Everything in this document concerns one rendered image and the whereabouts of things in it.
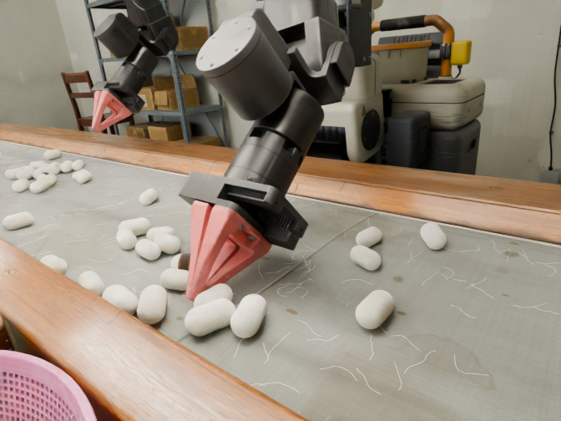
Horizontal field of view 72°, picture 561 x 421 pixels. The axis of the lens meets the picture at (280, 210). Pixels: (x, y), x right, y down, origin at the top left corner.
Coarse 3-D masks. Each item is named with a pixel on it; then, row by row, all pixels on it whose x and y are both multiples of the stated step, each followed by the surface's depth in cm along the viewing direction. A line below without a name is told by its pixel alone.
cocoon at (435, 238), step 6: (426, 228) 38; (432, 228) 38; (438, 228) 38; (426, 234) 38; (432, 234) 37; (438, 234) 37; (444, 234) 37; (426, 240) 37; (432, 240) 37; (438, 240) 37; (444, 240) 37; (432, 246) 37; (438, 246) 37
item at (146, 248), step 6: (144, 240) 40; (138, 246) 40; (144, 246) 39; (150, 246) 39; (156, 246) 40; (138, 252) 40; (144, 252) 39; (150, 252) 39; (156, 252) 39; (150, 258) 39; (156, 258) 40
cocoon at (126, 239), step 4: (120, 232) 43; (124, 232) 43; (128, 232) 43; (132, 232) 44; (116, 236) 43; (120, 236) 42; (124, 236) 42; (128, 236) 42; (132, 236) 42; (120, 240) 42; (124, 240) 42; (128, 240) 42; (132, 240) 42; (136, 240) 43; (120, 244) 42; (124, 244) 42; (128, 244) 42; (132, 244) 42; (124, 248) 42; (128, 248) 42
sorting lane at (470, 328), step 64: (0, 192) 67; (64, 192) 65; (128, 192) 62; (64, 256) 42; (128, 256) 41; (320, 256) 38; (384, 256) 37; (448, 256) 36; (512, 256) 35; (320, 320) 29; (448, 320) 28; (512, 320) 28; (256, 384) 24; (320, 384) 24; (384, 384) 23; (448, 384) 23; (512, 384) 23
